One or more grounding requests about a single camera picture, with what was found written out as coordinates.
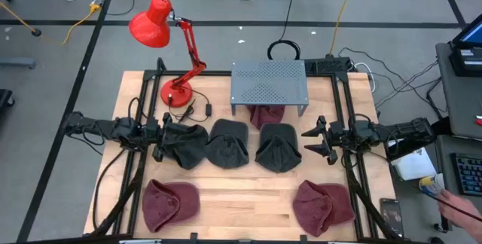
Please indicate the red desk lamp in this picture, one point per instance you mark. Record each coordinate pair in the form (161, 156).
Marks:
(150, 25)

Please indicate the black keyboard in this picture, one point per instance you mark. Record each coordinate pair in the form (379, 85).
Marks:
(468, 174)

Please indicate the grey keyboard desk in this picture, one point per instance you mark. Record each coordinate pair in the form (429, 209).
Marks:
(444, 153)

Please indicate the white and yellow bottle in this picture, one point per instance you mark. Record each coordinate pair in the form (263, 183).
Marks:
(431, 184)

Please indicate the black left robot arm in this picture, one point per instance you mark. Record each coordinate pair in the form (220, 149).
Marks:
(113, 129)

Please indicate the grey floor foot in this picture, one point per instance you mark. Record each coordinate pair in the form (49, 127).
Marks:
(17, 62)

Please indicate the grey perforated metal shelf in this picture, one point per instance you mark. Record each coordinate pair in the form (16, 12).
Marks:
(269, 82)

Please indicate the white paper sheet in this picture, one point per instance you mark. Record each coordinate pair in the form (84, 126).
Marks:
(414, 166)

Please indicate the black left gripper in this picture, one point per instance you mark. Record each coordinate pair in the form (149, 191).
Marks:
(154, 135)

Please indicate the dark grey bucket hat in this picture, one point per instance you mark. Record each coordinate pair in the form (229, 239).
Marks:
(227, 150)
(278, 153)
(188, 150)

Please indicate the maroon bucket hat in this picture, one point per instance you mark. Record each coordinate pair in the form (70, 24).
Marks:
(320, 206)
(169, 206)
(265, 116)

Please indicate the person's hand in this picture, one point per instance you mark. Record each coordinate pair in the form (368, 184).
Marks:
(457, 206)

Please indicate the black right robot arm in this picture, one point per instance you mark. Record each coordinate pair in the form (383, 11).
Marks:
(410, 131)

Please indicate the red button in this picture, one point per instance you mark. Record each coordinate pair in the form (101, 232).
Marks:
(479, 120)

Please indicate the black smartphone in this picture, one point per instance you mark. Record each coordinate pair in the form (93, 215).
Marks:
(391, 217)

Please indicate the black monitor with blue screen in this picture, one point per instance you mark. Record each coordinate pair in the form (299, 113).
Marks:
(472, 33)

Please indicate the black desktop device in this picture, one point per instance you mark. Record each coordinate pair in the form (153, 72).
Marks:
(463, 67)

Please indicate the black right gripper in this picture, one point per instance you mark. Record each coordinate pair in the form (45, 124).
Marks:
(336, 135)

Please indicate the black aluminium table frame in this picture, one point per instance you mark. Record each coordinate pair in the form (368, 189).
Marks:
(214, 73)

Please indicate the black desk beam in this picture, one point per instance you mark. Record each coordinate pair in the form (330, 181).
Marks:
(404, 153)

